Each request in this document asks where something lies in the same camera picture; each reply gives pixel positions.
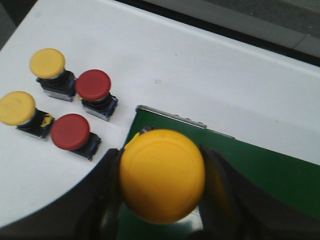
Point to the red mushroom button lower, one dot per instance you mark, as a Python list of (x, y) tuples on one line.
[(72, 133)]

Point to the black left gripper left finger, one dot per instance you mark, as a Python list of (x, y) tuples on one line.
[(89, 211)]

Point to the aluminium conveyor side rail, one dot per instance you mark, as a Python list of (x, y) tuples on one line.
[(160, 119)]

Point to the red mushroom button upper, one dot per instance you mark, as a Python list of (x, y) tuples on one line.
[(93, 88)]

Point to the green conveyor belt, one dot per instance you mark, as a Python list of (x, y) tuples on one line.
[(293, 181)]

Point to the yellow mushroom button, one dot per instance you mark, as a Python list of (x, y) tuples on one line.
[(48, 65), (18, 109), (162, 176)]

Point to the red mushroom button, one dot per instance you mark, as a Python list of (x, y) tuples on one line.
[(93, 88), (72, 133)]

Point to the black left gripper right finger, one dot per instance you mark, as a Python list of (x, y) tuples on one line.
[(234, 208)]

